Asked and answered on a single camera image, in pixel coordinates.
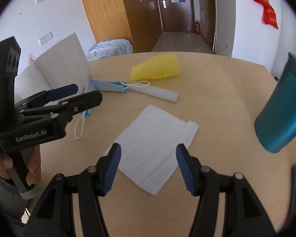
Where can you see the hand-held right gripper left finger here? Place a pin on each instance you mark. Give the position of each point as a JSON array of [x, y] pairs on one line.
[[112, 170]]

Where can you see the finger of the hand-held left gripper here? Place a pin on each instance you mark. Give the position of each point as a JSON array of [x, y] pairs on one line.
[[64, 90], [88, 98]]

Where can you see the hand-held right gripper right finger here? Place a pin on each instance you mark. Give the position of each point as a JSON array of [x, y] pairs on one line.
[[185, 170]]

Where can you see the blue face mask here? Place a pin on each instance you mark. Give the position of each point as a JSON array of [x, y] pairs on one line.
[[106, 86]]

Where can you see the white foam box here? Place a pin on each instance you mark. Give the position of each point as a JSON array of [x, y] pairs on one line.
[[59, 64]]

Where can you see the white paper tissue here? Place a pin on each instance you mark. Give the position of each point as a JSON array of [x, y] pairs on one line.
[[153, 148]]

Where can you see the yellow foam fruit net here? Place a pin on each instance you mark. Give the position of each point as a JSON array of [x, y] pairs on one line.
[[157, 66]]

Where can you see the person's left forearm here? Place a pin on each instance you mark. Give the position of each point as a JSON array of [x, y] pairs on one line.
[[5, 200]]

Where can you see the person's left hand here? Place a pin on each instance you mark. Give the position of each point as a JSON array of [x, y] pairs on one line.
[[35, 165]]

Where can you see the light blue bedding bundle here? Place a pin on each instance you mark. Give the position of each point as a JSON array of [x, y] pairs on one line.
[[111, 48]]

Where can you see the white foam strip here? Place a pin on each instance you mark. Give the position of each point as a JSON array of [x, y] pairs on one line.
[[160, 95]]

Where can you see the wooden wardrobe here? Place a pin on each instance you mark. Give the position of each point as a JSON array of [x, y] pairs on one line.
[[106, 12]]

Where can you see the teal metal canister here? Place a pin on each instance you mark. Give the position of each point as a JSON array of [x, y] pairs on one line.
[[283, 108]]

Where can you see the dark brown entrance door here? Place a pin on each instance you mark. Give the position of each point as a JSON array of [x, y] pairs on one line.
[[177, 14]]

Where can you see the red fire extinguisher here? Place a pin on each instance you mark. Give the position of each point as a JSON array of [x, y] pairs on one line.
[[197, 28]]

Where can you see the wooden side door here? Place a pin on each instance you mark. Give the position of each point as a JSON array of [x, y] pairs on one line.
[[210, 12]]

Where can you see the double wall switch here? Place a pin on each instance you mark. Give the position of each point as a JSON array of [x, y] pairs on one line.
[[45, 38]]

